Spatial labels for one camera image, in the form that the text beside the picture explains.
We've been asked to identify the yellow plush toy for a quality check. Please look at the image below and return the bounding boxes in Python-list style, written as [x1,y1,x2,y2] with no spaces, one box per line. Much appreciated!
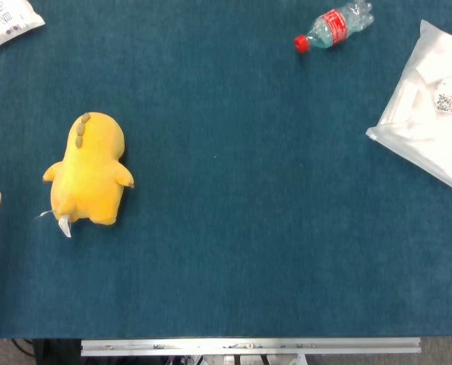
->
[35,112,136,239]

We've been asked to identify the white printed pouch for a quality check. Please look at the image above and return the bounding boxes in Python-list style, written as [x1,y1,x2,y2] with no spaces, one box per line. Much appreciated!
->
[0,0,46,60]

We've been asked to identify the blue felt table cloth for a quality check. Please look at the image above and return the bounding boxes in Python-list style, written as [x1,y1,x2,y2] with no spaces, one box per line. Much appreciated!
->
[0,0,452,339]

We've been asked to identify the clear bottle with red label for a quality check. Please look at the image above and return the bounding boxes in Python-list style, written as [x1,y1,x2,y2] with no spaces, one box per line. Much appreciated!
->
[293,2,375,53]

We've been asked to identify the white zip bag with clothing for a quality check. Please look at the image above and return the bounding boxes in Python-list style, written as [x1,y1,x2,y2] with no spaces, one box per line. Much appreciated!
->
[365,18,452,190]

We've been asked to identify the black floor cable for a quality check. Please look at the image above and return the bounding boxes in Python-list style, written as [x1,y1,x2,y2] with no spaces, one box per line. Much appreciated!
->
[11,338,36,357]

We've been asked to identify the aluminium rail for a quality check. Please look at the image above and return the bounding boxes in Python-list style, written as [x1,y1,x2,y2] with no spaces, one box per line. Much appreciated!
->
[80,337,422,357]

